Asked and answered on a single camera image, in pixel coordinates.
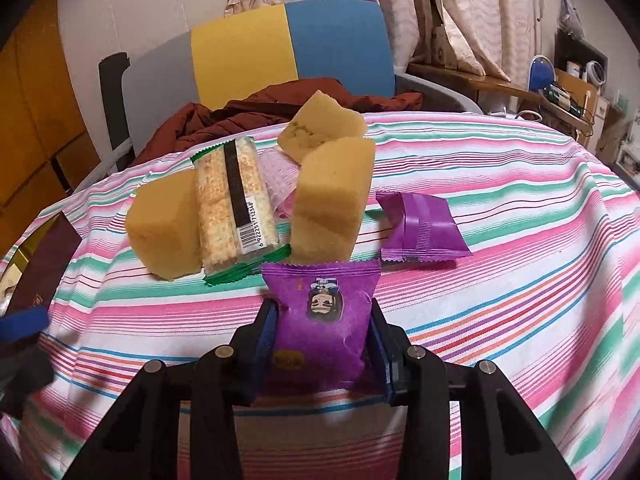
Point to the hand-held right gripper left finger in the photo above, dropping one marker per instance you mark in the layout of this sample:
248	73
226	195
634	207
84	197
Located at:
263	345

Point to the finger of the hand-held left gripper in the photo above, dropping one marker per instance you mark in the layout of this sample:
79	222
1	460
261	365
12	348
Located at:
20	375
20	324

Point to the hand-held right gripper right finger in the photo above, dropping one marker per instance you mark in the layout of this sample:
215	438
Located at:
387	385

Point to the purple snack packet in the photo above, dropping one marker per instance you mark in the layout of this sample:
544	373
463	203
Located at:
320	340
425	225

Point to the gold tin box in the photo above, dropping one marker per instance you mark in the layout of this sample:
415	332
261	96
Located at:
45	265

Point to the rice cracker packet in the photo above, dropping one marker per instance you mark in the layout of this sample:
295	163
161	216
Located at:
225	210

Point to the yellow sponge block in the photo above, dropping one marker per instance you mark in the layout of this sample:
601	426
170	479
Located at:
315	127
330	200
165	230

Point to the pink mesh roll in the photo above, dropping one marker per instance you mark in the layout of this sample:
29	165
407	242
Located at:
277	180

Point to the wooden wardrobe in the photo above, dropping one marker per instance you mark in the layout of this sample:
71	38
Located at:
35	110

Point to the brown jacket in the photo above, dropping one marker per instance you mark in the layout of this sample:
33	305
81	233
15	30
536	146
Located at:
210	125

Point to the black rolled mat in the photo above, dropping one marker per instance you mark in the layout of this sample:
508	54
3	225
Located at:
111	90

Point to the grey yellow blue chair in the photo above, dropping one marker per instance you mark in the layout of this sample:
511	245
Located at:
250	50

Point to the wooden side table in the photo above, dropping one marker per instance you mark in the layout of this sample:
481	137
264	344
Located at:
480	80

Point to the printed cardboard box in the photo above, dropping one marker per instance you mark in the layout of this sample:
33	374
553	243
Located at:
442	47

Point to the small blue chair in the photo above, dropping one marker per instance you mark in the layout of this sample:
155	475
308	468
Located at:
542	74

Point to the brown cardboard box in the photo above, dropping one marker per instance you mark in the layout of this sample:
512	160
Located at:
570	87

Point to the dark shelf unit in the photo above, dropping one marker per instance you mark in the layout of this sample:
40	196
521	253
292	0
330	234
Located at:
575	52

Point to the patterned curtain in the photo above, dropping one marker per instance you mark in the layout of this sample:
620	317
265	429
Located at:
450	0

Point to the clear plastic bag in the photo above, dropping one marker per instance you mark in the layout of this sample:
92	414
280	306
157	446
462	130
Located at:
570	17

